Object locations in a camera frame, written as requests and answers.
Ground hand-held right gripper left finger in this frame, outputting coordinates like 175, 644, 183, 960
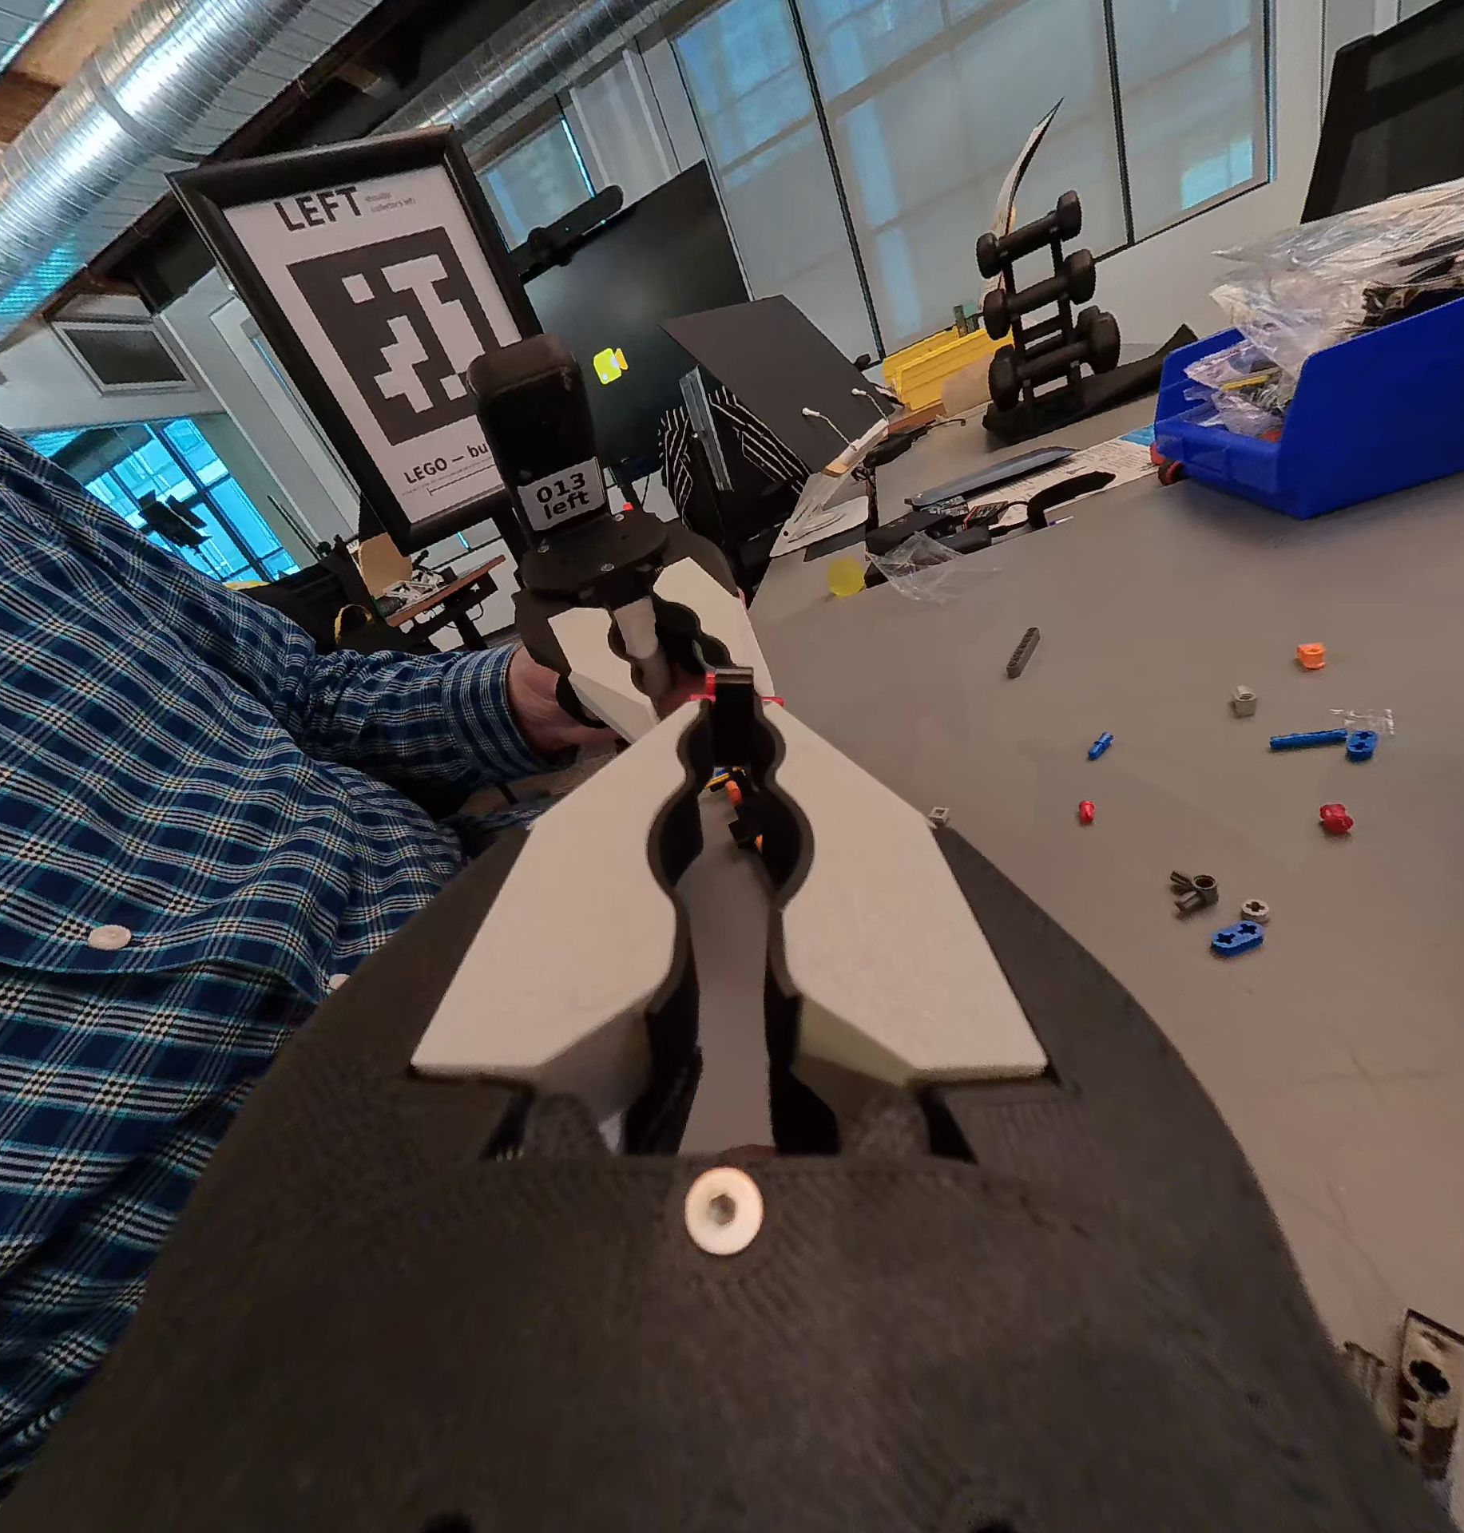
407, 700, 702, 1157

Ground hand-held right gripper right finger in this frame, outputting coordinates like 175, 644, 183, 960
750, 700, 1051, 1157

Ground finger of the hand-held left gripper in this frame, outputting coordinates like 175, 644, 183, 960
642, 555, 774, 709
546, 604, 688, 746

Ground black lego beam red pins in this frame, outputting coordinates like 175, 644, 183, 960
690, 671, 788, 770

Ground black lego model assembly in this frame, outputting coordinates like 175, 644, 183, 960
705, 767, 772, 858

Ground person's left forearm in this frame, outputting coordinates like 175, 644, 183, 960
282, 640, 553, 829

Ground pale perforated lego piece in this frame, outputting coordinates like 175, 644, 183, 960
1341, 1309, 1464, 1486

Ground person's left hand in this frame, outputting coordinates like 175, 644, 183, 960
503, 645, 620, 762

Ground black box white line pattern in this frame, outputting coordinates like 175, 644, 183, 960
657, 370, 810, 565

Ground black framed tag sign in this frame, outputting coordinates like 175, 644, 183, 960
166, 124, 550, 550

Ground cluttered wooden desk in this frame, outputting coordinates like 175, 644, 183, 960
312, 533, 508, 659

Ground large black monitor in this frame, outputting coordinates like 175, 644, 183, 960
519, 161, 755, 462

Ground black electronic device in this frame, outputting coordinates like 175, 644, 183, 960
863, 502, 1008, 558

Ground crumpled clear plastic bag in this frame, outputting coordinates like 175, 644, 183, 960
878, 533, 1000, 610

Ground tilted black panel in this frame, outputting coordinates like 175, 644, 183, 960
659, 296, 899, 474

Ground dark tablet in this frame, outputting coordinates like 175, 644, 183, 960
904, 445, 1080, 510

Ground yellow storage bin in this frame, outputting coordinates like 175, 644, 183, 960
880, 324, 1012, 411

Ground black dumbbell rack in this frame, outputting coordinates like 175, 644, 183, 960
981, 228, 1097, 442

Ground large black dumbbell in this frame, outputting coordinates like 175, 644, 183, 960
986, 305, 1125, 409

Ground printed instruction sheet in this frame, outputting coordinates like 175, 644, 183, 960
1060, 433, 1164, 483

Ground medium black dumbbell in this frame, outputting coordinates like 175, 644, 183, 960
981, 245, 1101, 341

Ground person in blue plaid shirt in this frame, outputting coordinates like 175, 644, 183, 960
0, 401, 481, 1492

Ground small black dumbbell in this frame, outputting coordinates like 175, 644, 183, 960
974, 190, 1085, 279

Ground black mat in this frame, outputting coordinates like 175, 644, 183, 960
1084, 324, 1200, 409

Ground curved white sheet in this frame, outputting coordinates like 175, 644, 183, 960
998, 98, 1067, 242

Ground blue storage bin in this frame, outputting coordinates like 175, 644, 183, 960
1154, 281, 1464, 521

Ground pile of clear plastic bags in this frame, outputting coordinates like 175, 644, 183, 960
1163, 172, 1464, 438

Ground black office chair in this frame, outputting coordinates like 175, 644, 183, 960
1298, 0, 1464, 226

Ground black bar camera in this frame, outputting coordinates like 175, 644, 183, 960
507, 184, 628, 276

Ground silver ventilation duct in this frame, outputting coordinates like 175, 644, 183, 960
0, 0, 320, 343
359, 0, 690, 163

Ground black curved strap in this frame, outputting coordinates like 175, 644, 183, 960
1022, 471, 1118, 531

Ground black camera on tripod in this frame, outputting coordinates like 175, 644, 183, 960
135, 490, 209, 551

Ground wall air vent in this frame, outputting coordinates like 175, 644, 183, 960
51, 314, 197, 396

